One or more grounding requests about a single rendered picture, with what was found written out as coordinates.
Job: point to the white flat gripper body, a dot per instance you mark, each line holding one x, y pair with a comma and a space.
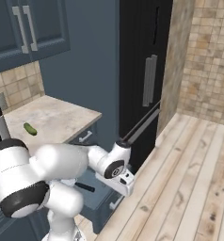
123, 189

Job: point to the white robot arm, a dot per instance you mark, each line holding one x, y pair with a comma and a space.
17, 171

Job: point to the blue open drawer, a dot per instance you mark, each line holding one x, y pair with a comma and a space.
99, 204

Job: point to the blue closed drawer front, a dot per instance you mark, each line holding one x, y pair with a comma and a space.
90, 131

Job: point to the green cucumber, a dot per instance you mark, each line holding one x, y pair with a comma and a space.
30, 128

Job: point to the blue base cabinet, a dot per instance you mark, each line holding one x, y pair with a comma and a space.
13, 227

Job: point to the black fridge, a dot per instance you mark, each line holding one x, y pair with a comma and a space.
134, 62

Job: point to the blue tall cabinet panel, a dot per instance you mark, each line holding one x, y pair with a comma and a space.
85, 62

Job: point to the grey and black stove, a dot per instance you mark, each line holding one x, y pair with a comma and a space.
0, 125

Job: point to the blue wall cupboard door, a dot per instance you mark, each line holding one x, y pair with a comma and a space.
4, 28
51, 25

